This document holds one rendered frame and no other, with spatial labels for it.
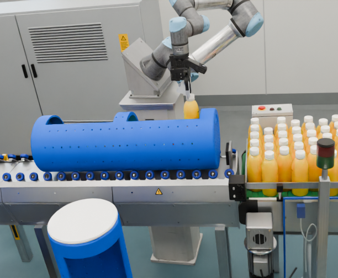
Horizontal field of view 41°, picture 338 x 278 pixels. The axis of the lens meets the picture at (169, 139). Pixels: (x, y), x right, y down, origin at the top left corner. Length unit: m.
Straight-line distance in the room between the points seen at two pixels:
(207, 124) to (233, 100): 3.04
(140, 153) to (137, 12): 1.73
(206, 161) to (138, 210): 0.47
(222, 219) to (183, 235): 0.69
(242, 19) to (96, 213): 1.17
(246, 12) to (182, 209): 1.01
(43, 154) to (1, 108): 2.29
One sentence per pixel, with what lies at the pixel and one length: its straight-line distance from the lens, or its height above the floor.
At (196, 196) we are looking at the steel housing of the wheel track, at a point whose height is 0.86.
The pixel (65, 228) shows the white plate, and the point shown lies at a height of 1.04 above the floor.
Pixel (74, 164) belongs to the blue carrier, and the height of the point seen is 1.05.
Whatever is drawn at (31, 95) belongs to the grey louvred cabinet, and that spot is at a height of 0.72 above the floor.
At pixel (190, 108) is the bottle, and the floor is 1.24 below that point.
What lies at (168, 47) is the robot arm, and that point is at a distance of 2.41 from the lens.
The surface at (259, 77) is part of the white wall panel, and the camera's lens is 4.93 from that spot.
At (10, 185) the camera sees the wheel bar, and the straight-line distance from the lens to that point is 2.47.
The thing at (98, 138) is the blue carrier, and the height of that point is 1.17.
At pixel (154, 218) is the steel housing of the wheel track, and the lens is 2.34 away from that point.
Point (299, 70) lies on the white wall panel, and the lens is 4.90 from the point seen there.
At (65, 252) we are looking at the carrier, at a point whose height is 0.98.
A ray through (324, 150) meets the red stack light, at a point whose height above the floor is 1.24.
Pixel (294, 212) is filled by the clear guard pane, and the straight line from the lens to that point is 2.02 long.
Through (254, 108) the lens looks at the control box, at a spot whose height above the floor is 1.10.
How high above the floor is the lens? 2.10
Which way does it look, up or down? 27 degrees down
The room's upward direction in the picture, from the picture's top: 8 degrees counter-clockwise
